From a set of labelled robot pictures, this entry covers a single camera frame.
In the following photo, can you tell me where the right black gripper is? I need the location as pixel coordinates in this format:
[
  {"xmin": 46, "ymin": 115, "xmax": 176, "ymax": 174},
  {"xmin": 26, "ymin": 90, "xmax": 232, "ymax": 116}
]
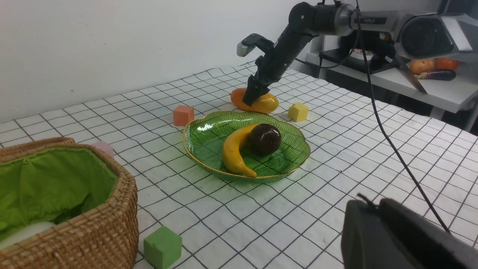
[{"xmin": 242, "ymin": 35, "xmax": 299, "ymax": 106}]

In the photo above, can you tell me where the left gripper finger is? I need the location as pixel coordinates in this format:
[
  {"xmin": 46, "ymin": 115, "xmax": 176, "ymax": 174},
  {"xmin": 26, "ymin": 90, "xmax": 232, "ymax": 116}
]
[{"xmin": 341, "ymin": 194, "xmax": 478, "ymax": 269}]

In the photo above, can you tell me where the orange toy mango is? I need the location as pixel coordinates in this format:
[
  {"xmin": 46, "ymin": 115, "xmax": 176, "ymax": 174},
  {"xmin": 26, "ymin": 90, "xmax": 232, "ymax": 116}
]
[{"xmin": 229, "ymin": 87, "xmax": 279, "ymax": 114}]

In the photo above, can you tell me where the purple toy mangosteen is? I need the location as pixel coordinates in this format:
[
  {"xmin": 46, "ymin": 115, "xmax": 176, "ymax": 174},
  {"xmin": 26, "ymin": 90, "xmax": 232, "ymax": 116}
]
[{"xmin": 249, "ymin": 124, "xmax": 282, "ymax": 155}]

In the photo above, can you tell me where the yellow toy banana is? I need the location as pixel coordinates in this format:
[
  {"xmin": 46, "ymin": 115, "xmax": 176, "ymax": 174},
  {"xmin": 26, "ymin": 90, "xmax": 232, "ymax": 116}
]
[{"xmin": 222, "ymin": 124, "xmax": 258, "ymax": 178}]

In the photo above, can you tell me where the white toy radish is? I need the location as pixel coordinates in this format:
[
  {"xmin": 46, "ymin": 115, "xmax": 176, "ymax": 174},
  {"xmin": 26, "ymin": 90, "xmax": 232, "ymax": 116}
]
[{"xmin": 0, "ymin": 222, "xmax": 56, "ymax": 250}]

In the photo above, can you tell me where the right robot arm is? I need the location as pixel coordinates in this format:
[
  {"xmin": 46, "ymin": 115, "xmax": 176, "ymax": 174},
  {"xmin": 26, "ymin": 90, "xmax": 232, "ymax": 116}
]
[{"xmin": 237, "ymin": 1, "xmax": 478, "ymax": 106}]

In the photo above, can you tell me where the yellow foam cube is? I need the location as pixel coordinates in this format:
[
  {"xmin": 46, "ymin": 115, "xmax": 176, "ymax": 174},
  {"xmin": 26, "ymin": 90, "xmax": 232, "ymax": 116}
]
[{"xmin": 288, "ymin": 102, "xmax": 309, "ymax": 122}]

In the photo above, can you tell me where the green glass leaf plate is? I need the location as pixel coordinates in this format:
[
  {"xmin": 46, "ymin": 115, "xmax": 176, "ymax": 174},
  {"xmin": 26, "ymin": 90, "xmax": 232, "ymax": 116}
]
[{"xmin": 183, "ymin": 111, "xmax": 311, "ymax": 184}]

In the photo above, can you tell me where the orange foam cube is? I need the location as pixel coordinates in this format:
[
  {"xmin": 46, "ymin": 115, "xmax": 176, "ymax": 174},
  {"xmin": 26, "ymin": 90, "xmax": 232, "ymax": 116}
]
[{"xmin": 173, "ymin": 105, "xmax": 195, "ymax": 127}]

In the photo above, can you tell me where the checkered white tablecloth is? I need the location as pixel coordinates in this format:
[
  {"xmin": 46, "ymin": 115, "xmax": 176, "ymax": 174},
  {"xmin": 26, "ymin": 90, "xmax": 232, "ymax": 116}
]
[{"xmin": 0, "ymin": 62, "xmax": 478, "ymax": 269}]

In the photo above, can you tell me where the black tray with bowl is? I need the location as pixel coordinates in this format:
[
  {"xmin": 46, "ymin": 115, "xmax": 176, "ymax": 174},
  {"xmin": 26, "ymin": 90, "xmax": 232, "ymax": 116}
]
[{"xmin": 319, "ymin": 48, "xmax": 400, "ymax": 74}]

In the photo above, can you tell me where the white side table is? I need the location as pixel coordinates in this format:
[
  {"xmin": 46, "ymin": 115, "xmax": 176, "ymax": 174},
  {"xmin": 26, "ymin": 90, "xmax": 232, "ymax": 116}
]
[{"xmin": 304, "ymin": 35, "xmax": 478, "ymax": 131}]

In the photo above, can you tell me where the pink foam cube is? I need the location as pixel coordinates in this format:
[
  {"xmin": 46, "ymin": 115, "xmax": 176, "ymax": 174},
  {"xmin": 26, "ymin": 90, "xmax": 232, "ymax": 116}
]
[{"xmin": 92, "ymin": 141, "xmax": 115, "ymax": 157}]

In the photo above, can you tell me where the orange toy fruit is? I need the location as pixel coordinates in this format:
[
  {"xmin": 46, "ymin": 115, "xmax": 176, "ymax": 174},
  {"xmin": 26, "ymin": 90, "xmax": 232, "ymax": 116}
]
[{"xmin": 409, "ymin": 59, "xmax": 436, "ymax": 74}]

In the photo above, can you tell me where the purple toy eggplant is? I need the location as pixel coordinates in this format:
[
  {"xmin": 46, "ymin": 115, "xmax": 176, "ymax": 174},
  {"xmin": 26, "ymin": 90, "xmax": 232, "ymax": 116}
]
[{"xmin": 415, "ymin": 69, "xmax": 456, "ymax": 81}]

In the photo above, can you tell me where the red toy fruit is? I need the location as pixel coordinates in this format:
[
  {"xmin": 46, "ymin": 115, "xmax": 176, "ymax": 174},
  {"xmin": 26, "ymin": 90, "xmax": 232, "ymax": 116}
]
[{"xmin": 435, "ymin": 58, "xmax": 459, "ymax": 71}]

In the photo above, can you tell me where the green foam cube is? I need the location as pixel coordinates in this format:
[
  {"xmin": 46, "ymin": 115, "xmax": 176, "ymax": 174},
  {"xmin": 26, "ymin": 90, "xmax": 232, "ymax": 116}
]
[{"xmin": 143, "ymin": 226, "xmax": 183, "ymax": 269}]

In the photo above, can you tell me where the woven wicker basket green lining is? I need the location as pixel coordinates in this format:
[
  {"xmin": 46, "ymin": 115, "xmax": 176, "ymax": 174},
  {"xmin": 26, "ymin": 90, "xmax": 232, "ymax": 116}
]
[{"xmin": 1, "ymin": 137, "xmax": 139, "ymax": 269}]

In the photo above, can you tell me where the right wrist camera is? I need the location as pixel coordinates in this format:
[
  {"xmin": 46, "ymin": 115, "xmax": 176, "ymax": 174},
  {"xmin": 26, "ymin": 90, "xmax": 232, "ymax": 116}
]
[{"xmin": 236, "ymin": 33, "xmax": 274, "ymax": 57}]

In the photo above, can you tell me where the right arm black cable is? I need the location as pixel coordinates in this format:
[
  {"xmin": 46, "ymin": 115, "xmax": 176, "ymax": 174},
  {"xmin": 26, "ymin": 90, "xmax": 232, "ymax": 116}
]
[{"xmin": 295, "ymin": 0, "xmax": 450, "ymax": 233}]

